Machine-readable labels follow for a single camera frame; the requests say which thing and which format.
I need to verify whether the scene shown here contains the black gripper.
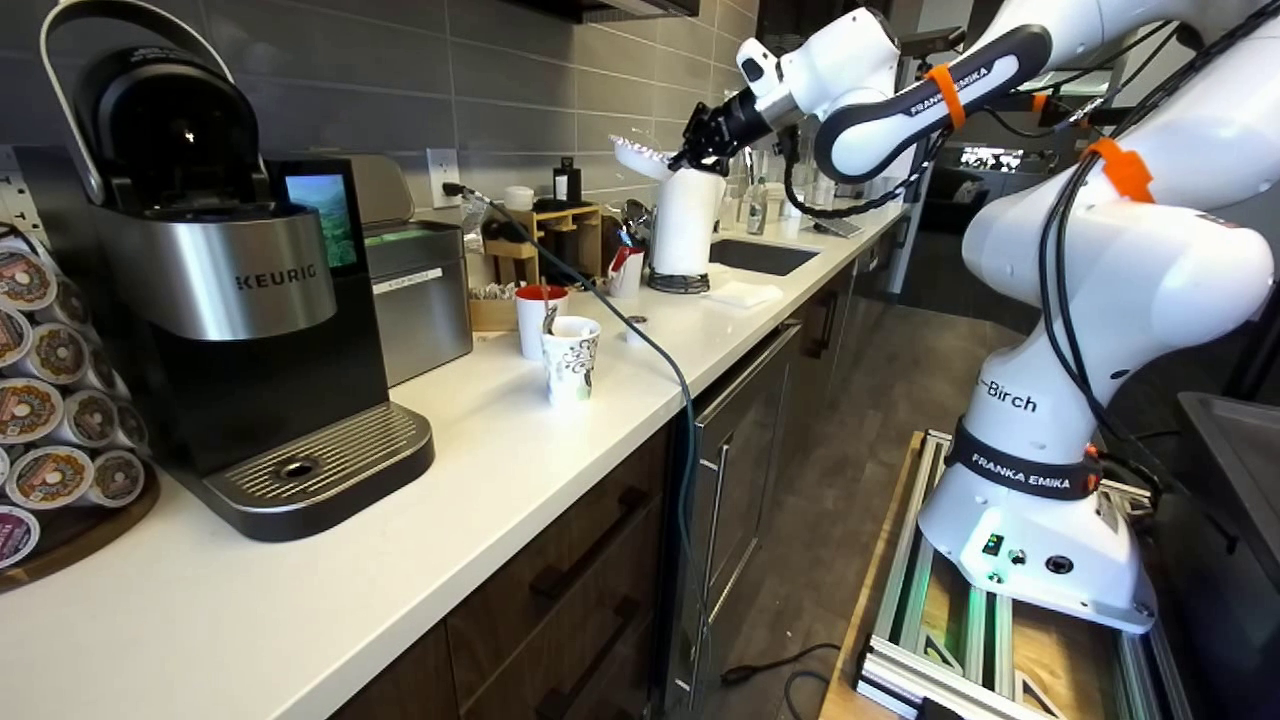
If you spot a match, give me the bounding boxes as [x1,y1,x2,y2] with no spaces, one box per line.
[669,87,774,172]

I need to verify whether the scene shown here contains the blue patterned paper plate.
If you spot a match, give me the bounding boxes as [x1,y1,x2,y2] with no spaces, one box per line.
[612,136,672,180]

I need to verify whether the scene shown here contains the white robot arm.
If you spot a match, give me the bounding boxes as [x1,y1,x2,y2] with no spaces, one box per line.
[672,0,1280,632]

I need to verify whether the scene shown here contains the white paper towel roll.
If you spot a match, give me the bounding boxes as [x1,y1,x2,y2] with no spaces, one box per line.
[649,167,725,280]

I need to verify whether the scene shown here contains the black paper towel holder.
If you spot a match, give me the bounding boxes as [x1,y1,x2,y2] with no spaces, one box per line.
[643,274,713,297]

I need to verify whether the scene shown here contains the white cup with stirrers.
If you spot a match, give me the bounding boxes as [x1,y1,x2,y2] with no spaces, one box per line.
[604,247,643,305]

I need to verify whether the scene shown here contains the wooden condiment organizer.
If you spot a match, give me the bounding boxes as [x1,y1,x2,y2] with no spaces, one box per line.
[482,199,612,285]

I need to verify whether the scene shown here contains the white mug red rim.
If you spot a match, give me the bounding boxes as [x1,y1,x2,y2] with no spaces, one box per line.
[515,285,567,361]

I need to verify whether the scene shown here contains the patterned paper cup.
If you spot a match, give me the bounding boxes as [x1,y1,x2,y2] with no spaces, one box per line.
[546,317,601,407]

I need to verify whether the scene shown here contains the black keurig coffee machine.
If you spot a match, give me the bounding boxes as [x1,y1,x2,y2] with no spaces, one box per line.
[36,0,438,541]

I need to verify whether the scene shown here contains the coffee pod carousel rack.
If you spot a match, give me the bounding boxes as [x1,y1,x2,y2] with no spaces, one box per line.
[0,226,160,592]

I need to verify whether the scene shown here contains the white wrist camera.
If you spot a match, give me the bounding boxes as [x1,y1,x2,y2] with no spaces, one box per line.
[738,35,784,106]

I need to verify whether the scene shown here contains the wall power outlet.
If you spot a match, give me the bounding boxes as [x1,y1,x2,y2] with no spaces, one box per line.
[423,150,459,207]

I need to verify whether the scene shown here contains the robot base mount frame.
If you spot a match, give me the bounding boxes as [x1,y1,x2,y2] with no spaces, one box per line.
[817,431,1192,720]

